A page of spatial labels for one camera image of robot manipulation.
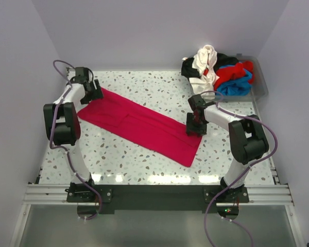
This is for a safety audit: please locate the red t shirt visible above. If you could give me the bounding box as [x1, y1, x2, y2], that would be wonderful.
[213, 60, 254, 89]

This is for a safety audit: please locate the white t shirt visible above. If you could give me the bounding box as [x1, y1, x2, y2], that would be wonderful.
[188, 45, 219, 100]

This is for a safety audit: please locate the magenta t shirt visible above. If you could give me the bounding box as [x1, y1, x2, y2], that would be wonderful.
[78, 89, 201, 167]

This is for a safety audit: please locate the clear plastic bin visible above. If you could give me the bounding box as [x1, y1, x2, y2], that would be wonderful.
[190, 53, 270, 103]

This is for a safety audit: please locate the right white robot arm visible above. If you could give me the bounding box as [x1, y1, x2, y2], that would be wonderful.
[186, 94, 269, 202]

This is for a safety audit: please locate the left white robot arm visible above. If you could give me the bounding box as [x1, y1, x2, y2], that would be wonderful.
[43, 67, 104, 204]

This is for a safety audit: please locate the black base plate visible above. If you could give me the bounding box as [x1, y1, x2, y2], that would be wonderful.
[65, 184, 250, 216]

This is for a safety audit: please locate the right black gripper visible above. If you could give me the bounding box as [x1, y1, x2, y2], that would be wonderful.
[186, 112, 207, 137]

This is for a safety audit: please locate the aluminium frame rail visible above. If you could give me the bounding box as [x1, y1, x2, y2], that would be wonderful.
[23, 163, 293, 205]

